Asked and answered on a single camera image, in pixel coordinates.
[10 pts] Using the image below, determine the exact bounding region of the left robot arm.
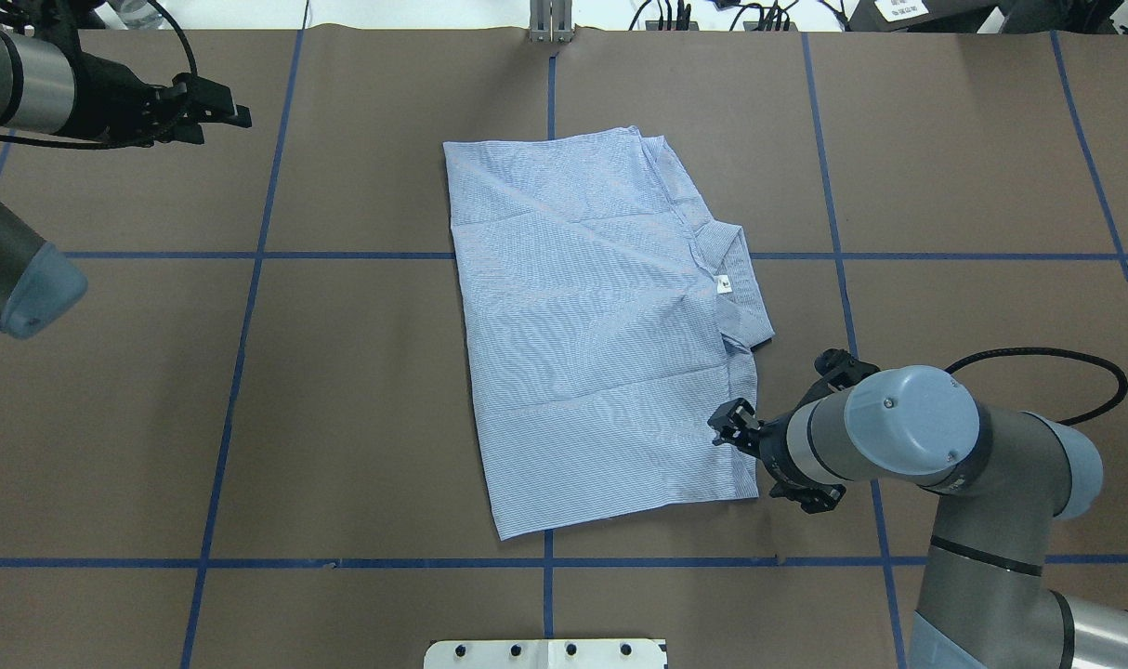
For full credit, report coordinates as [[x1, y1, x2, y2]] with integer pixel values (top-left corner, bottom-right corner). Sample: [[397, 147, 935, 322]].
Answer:
[[0, 1, 254, 340]]

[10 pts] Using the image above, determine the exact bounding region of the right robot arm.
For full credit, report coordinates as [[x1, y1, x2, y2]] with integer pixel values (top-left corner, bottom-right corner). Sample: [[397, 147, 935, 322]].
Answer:
[[708, 347, 1128, 668]]

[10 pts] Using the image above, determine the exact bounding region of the aluminium frame post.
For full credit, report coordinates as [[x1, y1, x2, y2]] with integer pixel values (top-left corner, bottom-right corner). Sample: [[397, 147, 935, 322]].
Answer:
[[529, 0, 575, 44]]

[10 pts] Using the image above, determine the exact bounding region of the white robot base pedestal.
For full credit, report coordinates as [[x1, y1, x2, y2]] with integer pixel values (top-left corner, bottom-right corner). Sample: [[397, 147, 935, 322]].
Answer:
[[423, 639, 670, 668]]

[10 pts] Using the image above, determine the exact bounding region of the light blue striped shirt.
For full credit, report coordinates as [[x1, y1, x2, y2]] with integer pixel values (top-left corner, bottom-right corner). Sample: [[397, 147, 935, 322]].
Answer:
[[442, 126, 775, 542]]

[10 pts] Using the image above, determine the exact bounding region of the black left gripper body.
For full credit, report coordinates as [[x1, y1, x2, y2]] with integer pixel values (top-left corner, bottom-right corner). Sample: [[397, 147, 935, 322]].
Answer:
[[0, 1, 199, 150]]

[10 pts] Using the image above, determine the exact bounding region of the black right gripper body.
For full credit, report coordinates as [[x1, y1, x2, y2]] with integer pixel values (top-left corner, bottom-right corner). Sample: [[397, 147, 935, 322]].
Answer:
[[758, 347, 880, 514]]

